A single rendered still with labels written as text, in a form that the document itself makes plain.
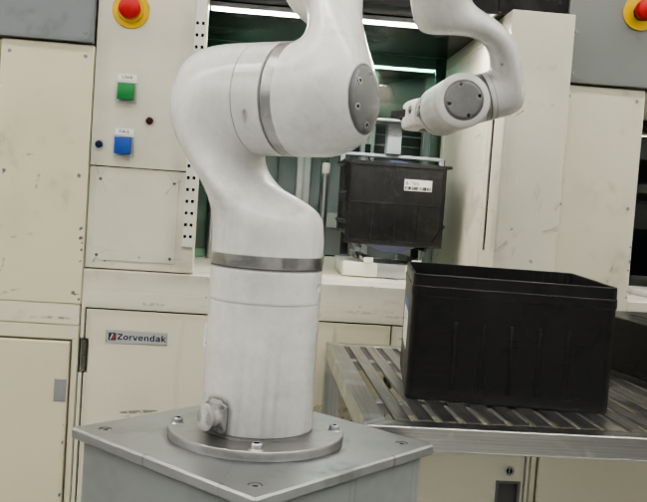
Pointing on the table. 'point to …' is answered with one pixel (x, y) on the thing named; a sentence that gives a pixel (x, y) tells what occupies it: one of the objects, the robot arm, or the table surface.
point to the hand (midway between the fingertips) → (422, 120)
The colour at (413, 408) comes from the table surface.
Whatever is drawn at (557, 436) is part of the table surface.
